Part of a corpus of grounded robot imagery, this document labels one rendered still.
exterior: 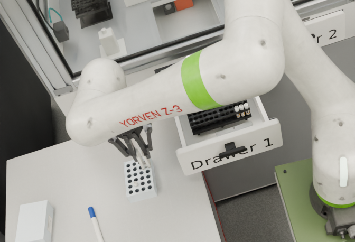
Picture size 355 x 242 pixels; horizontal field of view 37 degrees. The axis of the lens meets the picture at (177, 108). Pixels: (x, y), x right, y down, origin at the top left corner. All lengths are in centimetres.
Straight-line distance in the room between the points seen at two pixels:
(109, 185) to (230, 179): 71
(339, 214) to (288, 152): 84
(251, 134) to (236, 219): 96
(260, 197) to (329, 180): 115
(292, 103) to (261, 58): 102
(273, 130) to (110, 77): 47
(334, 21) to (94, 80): 81
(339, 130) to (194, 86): 41
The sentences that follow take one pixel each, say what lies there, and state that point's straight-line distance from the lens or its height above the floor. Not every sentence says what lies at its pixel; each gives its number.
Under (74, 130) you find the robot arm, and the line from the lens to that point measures 119.
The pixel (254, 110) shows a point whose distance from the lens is 159.
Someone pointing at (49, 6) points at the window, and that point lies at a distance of 149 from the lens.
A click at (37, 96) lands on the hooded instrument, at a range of 280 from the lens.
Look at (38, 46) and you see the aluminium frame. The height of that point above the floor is 115.
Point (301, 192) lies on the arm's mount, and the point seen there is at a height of 80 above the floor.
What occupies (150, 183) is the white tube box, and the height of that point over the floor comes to 80.
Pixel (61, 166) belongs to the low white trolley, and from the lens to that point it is 176.
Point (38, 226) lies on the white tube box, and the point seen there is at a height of 81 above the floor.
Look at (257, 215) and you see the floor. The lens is 235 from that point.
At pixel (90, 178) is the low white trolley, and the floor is 76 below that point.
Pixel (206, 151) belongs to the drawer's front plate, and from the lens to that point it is 144.
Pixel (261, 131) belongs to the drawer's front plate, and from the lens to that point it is 144.
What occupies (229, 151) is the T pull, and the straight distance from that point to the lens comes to 142.
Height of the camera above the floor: 207
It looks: 48 degrees down
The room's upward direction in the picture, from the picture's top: 21 degrees counter-clockwise
